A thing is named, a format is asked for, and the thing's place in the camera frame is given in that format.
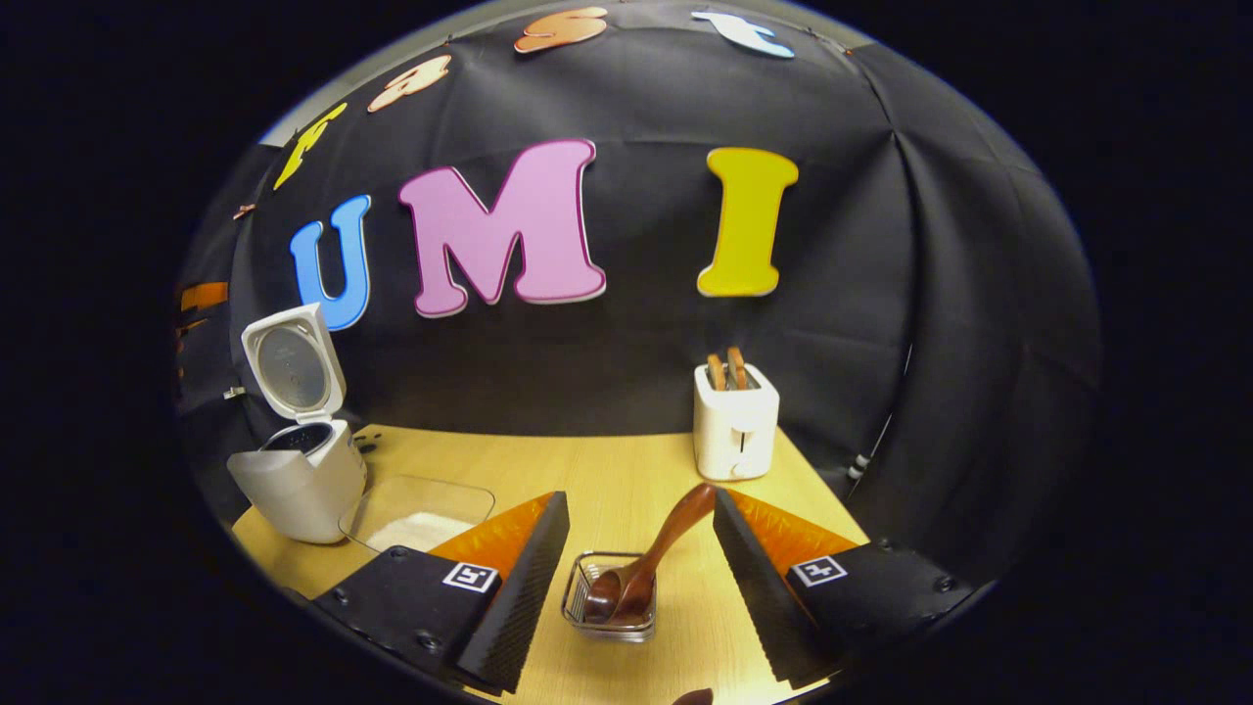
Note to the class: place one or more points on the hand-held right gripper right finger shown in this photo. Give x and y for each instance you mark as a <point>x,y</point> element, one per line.
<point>759,597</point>

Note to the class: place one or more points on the black backdrop cloth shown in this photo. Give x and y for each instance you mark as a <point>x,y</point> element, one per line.
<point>646,372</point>

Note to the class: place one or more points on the white rice cooker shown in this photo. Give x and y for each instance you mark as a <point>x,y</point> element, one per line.
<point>303,480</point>

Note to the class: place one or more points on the clear plastic rice container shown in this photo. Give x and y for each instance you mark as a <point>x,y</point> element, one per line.
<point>431,494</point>

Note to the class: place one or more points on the white toaster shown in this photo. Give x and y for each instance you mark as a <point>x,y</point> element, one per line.
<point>734,431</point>

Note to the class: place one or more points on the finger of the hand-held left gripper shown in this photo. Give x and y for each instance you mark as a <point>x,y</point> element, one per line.
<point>191,328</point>
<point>204,296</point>

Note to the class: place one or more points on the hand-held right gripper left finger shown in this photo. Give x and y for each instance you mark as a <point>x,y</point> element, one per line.
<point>524,607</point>

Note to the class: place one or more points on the brown wooden spoon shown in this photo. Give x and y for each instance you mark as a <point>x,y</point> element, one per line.
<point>661,548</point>

